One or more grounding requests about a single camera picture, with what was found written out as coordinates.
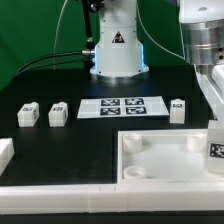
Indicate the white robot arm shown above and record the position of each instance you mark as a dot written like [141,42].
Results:
[119,56]

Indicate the white front obstacle rail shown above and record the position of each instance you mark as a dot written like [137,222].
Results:
[204,196]

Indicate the white left obstacle block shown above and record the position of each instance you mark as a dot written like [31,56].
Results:
[6,153]

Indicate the black pole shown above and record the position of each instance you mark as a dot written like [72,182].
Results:
[88,30]

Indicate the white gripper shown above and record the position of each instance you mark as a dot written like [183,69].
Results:
[211,82]

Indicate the white square tabletop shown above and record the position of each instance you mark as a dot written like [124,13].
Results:
[178,155]

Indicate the white sheet with markers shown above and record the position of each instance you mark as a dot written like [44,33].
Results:
[122,107]

